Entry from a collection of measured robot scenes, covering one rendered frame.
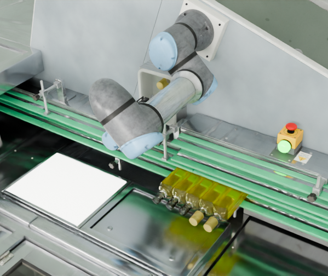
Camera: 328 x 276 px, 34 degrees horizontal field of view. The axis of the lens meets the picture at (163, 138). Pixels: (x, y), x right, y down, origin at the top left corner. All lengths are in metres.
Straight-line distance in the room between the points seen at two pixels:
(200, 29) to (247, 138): 0.45
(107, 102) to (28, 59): 1.18
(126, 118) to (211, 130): 0.68
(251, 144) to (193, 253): 0.45
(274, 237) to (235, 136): 0.41
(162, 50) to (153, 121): 0.37
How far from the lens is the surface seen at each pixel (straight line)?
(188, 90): 1.70
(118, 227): 2.06
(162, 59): 1.79
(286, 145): 1.91
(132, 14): 2.16
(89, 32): 2.35
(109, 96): 1.45
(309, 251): 2.05
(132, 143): 1.44
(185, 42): 1.81
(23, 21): 2.99
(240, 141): 2.00
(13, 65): 2.53
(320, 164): 1.93
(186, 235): 2.01
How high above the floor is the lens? 2.33
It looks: 42 degrees down
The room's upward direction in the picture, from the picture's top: 131 degrees counter-clockwise
